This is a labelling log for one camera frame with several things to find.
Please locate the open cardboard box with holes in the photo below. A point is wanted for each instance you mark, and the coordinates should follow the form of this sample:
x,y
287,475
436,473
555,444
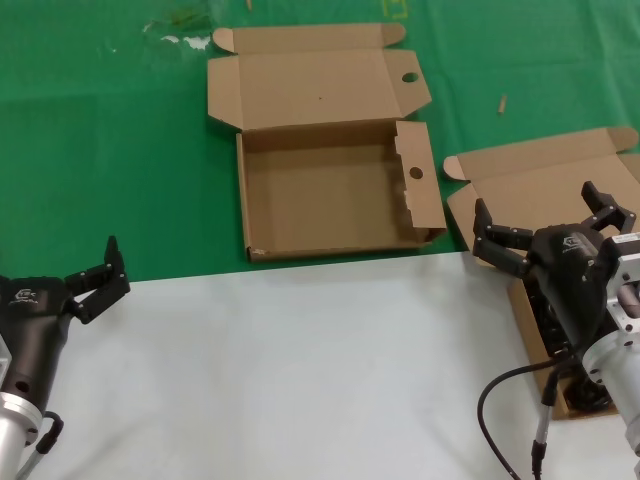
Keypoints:
x,y
320,200

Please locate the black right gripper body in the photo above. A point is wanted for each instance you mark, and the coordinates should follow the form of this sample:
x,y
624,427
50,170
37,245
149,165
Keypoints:
x,y
570,275

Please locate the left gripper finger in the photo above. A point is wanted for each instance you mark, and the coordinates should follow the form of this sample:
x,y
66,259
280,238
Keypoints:
x,y
102,287

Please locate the white table sheet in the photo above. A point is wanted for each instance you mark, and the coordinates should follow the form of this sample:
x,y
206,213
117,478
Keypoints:
x,y
300,375

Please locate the open cardboard box without holes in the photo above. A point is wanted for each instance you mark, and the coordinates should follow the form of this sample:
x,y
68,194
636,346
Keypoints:
x,y
525,175

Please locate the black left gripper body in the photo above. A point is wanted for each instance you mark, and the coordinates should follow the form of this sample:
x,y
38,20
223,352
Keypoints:
x,y
30,330

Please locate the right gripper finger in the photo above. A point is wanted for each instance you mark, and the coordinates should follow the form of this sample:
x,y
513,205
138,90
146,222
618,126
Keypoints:
x,y
502,247
615,217

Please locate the small wooden stick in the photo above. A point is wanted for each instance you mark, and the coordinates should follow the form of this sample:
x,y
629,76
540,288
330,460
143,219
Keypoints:
x,y
501,105

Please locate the green table cloth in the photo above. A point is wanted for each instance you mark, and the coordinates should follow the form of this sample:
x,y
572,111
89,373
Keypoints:
x,y
100,150

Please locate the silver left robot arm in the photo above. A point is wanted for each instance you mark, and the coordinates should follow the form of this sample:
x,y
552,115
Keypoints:
x,y
12,430

